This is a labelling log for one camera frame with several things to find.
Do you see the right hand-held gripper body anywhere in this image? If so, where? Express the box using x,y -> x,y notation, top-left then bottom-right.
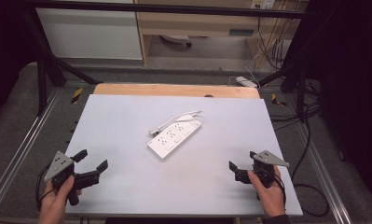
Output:
235,149 -> 291,189

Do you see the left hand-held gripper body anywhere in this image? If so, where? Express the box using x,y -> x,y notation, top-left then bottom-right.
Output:
43,150 -> 101,207

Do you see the person's right hand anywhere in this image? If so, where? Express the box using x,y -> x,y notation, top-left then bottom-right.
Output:
247,165 -> 288,219

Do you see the person's left hand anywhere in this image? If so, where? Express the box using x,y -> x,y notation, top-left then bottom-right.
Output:
38,175 -> 83,224

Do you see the small white power strip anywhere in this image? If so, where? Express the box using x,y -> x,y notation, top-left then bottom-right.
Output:
235,76 -> 259,90

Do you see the wooden table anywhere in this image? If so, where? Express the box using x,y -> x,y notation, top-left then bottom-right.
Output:
92,82 -> 261,100

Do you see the white cabinet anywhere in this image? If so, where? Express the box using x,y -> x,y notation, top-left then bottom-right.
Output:
34,0 -> 144,62

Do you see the office chair base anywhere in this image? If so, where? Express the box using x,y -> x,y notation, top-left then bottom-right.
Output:
159,34 -> 194,49

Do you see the wooden desk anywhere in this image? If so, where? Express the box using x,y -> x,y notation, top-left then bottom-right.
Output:
132,0 -> 310,67

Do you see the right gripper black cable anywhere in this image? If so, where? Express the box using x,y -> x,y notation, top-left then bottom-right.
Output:
272,173 -> 288,207

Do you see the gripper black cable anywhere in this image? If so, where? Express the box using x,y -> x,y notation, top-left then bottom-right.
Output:
272,173 -> 288,207
34,163 -> 56,213

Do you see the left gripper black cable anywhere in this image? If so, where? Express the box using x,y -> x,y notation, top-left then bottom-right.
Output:
34,163 -> 56,213

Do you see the black floor cable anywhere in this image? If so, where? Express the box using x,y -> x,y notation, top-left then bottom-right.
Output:
269,102 -> 331,218

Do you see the aluminium rail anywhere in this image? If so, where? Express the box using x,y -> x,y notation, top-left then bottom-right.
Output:
0,88 -> 62,213
297,123 -> 353,224

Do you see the white power strip cable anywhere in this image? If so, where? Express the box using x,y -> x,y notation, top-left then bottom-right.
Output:
148,109 -> 203,136

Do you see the black metal frame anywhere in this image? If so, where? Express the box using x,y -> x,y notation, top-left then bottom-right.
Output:
19,0 -> 322,123

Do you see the bundle of hanging cables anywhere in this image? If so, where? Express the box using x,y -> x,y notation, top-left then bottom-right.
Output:
255,8 -> 295,71

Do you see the white wall socket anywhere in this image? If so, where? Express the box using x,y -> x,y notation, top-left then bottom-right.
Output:
249,0 -> 277,10

